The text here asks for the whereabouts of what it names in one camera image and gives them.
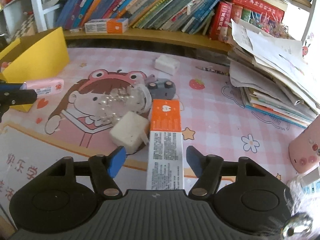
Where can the white and wood bookshelf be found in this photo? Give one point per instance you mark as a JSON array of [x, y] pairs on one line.
[[150, 36]]

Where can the yellow cardboard box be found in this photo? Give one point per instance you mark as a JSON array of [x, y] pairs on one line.
[[50, 47]]

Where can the white and orange toothpaste box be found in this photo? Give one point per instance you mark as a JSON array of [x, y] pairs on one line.
[[105, 26]]

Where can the grey toy car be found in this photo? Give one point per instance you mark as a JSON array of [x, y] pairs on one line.
[[160, 88]]

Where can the fluffy lilac bell charm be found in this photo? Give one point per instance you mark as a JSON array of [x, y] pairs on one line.
[[300, 205]]

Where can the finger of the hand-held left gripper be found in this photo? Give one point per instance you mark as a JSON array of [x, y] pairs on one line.
[[17, 97]]

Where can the clear pearl bead pouch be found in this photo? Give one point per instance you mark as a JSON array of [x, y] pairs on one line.
[[117, 100]]

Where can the pink printed desk mat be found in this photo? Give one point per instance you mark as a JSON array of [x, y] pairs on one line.
[[225, 120]]

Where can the stack of papers and booklets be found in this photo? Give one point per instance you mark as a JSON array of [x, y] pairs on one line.
[[270, 75]]

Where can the cartoon wall sticker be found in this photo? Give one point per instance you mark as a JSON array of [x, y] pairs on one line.
[[307, 47]]

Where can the white speckled cube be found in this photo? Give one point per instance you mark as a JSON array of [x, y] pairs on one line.
[[130, 132]]

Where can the white charger plug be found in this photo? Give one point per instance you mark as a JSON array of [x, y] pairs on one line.
[[167, 64]]

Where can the orange and white carton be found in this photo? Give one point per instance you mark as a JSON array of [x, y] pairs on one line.
[[165, 140]]

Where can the pink cylinder container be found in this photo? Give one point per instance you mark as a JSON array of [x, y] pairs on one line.
[[306, 147]]

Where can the red thick book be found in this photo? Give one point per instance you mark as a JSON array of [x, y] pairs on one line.
[[257, 5]]

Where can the patterned pencil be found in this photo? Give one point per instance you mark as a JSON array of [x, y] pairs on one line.
[[212, 70]]

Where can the wooden chessboard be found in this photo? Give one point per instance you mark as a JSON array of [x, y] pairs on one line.
[[25, 26]]

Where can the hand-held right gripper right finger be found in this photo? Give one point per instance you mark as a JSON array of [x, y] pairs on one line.
[[193, 161]]

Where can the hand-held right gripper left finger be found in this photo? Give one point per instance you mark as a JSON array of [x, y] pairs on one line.
[[116, 161]]

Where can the row of colourful books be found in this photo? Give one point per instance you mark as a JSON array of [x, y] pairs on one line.
[[150, 2]]

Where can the pink slim box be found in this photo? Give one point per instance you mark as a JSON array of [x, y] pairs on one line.
[[47, 86]]

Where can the pile of colourful trinkets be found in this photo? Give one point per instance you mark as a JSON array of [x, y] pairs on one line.
[[267, 26]]

